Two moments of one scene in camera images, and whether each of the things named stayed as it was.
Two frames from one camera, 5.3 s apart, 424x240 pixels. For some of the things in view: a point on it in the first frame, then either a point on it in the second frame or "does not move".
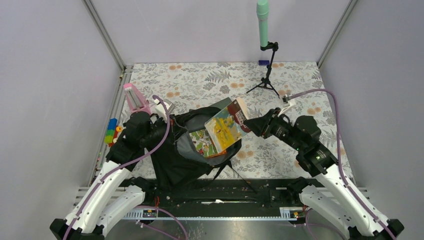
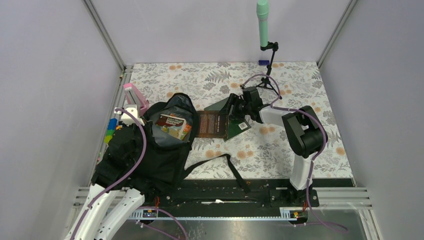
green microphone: (262, 11) does not move
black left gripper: (160, 120) -> (138, 126)
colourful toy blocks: (112, 131) does not move
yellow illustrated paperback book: (228, 125) -> (173, 126)
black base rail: (223, 194) does not move
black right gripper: (263, 126) -> (234, 100)
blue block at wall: (263, 62) does not move
